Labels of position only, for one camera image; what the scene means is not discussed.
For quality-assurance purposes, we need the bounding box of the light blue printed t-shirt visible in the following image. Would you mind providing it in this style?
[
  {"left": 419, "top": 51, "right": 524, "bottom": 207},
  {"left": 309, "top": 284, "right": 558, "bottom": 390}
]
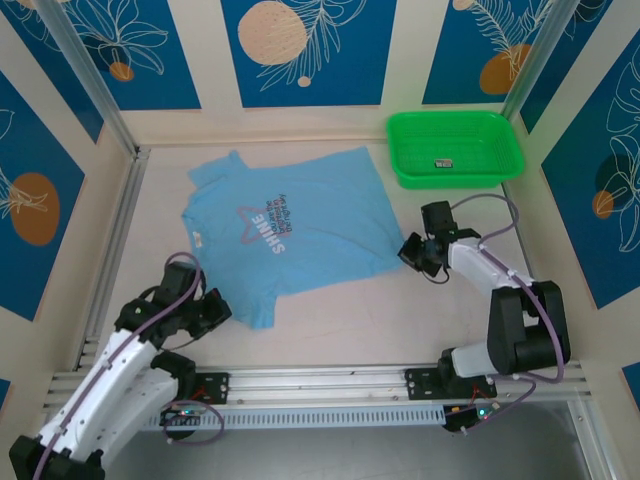
[{"left": 180, "top": 145, "right": 405, "bottom": 331}]

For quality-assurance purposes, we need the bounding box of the green plastic basket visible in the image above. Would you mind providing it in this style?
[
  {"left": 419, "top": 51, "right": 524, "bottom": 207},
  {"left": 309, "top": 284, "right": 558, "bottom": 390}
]
[{"left": 386, "top": 110, "right": 525, "bottom": 191}]

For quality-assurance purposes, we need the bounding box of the thin black right camera cable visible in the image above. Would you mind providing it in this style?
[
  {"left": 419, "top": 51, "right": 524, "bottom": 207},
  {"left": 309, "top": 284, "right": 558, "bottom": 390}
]
[{"left": 424, "top": 262, "right": 452, "bottom": 287}]

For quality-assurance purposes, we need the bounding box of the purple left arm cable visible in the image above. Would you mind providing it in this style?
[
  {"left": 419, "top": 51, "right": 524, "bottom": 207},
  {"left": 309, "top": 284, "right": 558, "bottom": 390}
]
[{"left": 30, "top": 252, "right": 226, "bottom": 480}]

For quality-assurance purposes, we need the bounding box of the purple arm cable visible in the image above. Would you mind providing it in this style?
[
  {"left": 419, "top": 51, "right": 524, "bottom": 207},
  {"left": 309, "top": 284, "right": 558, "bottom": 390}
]
[
  {"left": 30, "top": 252, "right": 226, "bottom": 480},
  {"left": 446, "top": 193, "right": 572, "bottom": 437}
]

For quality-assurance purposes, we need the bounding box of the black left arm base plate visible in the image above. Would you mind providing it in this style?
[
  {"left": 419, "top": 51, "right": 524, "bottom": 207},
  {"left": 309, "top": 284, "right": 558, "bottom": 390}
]
[{"left": 193, "top": 370, "right": 231, "bottom": 405}]

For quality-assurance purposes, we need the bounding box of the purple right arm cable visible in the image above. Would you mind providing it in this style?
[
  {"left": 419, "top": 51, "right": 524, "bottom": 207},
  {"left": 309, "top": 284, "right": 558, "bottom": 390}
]
[{"left": 446, "top": 193, "right": 572, "bottom": 437}]

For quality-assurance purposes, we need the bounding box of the aluminium side rail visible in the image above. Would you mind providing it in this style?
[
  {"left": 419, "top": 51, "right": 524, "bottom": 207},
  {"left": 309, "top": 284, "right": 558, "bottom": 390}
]
[
  {"left": 501, "top": 179, "right": 569, "bottom": 362},
  {"left": 74, "top": 149, "right": 151, "bottom": 372}
]

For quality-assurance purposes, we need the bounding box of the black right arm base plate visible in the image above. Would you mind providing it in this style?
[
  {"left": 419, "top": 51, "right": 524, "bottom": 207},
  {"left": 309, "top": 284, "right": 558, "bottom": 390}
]
[{"left": 404, "top": 367, "right": 500, "bottom": 402}]

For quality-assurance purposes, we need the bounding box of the aluminium mounting rail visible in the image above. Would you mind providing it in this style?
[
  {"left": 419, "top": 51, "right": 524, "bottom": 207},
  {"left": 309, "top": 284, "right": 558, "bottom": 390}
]
[{"left": 42, "top": 362, "right": 587, "bottom": 410}]

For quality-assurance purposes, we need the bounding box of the grey slotted cable duct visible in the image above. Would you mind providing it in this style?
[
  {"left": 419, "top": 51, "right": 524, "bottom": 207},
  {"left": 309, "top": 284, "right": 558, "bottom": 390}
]
[{"left": 142, "top": 403, "right": 446, "bottom": 432}]

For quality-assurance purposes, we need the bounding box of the aluminium frame post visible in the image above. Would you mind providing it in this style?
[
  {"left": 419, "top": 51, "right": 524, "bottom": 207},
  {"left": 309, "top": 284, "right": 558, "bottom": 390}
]
[
  {"left": 501, "top": 0, "right": 582, "bottom": 120},
  {"left": 37, "top": 0, "right": 151, "bottom": 157}
]

